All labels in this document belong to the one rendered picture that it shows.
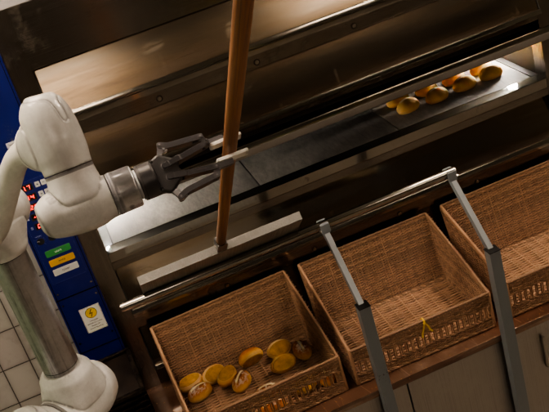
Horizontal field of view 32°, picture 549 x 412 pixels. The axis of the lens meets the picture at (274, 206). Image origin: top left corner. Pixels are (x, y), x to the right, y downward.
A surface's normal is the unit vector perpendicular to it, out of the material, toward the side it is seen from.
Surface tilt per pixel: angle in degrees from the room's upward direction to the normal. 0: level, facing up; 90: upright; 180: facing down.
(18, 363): 90
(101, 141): 70
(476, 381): 90
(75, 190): 65
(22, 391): 90
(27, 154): 81
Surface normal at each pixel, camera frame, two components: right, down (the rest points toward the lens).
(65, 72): 0.20, 0.06
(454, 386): 0.31, 0.37
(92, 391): 0.81, -0.03
